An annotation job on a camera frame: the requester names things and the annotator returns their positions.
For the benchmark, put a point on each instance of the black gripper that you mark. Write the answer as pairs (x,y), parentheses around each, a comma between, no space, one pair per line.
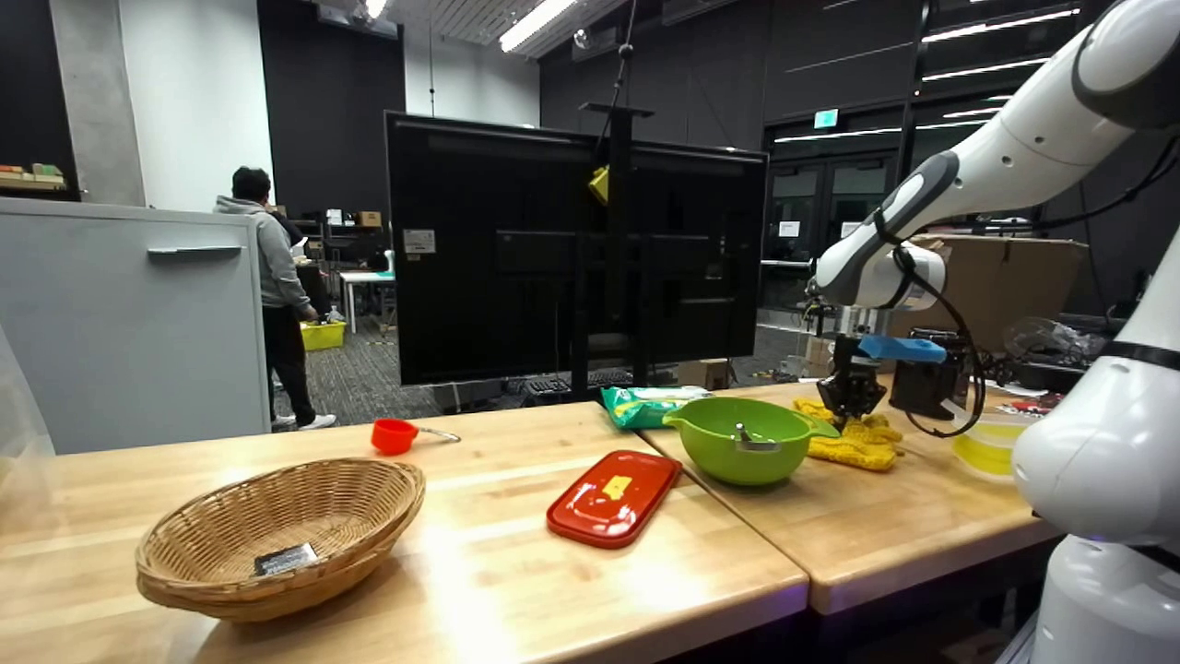
(849,354)

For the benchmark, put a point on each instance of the yellow knitted cloth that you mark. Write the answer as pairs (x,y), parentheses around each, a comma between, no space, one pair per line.
(869,445)

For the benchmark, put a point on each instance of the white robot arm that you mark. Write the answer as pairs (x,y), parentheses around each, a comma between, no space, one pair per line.
(1046,133)

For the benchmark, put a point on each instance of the green plastic mixing bowl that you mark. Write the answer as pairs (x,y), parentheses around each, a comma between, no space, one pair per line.
(738,458)

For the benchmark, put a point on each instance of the yellow green dish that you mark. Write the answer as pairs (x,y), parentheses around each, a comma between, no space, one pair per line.
(985,447)

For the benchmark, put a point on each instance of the cardboard box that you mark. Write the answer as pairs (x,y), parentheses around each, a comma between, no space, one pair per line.
(1009,289)

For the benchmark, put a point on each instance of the green snack bag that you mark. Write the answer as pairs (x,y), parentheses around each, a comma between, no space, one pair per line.
(638,407)

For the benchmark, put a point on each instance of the yellow tape label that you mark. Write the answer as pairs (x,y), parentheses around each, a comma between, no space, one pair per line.
(618,490)

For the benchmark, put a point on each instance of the red plastic tray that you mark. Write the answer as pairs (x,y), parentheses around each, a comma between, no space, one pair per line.
(593,511)

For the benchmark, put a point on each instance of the large black monitor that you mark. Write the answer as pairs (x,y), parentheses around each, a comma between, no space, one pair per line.
(519,261)

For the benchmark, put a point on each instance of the black monitor stand pole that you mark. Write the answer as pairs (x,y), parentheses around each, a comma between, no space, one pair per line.
(618,77)

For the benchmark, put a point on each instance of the yellow storage bin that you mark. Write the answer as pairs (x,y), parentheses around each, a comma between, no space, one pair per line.
(322,337)

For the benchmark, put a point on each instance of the wicker basket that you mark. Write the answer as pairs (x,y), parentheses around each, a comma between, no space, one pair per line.
(283,539)

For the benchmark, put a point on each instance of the small silver packet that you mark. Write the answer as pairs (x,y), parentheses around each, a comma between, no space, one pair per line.
(284,560)

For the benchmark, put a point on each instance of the person in grey hoodie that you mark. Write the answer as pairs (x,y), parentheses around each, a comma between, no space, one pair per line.
(277,282)

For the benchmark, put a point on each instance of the grey cabinet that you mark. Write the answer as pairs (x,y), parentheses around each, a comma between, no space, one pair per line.
(122,346)

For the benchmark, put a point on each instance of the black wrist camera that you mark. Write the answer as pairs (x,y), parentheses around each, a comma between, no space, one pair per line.
(922,389)

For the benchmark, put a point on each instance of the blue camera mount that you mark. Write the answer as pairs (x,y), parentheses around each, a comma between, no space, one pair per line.
(904,350)

